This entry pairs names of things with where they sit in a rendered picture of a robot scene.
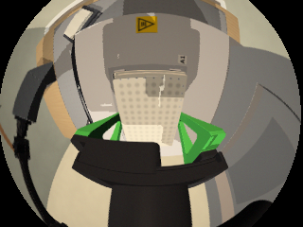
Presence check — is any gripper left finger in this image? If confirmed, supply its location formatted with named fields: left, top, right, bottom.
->
left=75, top=113, right=122, bottom=141

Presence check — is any white well pcr plate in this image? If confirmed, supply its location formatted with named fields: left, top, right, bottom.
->
left=113, top=70, right=187, bottom=147

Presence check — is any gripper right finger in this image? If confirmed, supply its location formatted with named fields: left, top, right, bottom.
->
left=178, top=112, right=226, bottom=164

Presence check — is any cream well plate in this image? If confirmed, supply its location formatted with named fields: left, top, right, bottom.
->
left=64, top=9, right=94, bottom=40

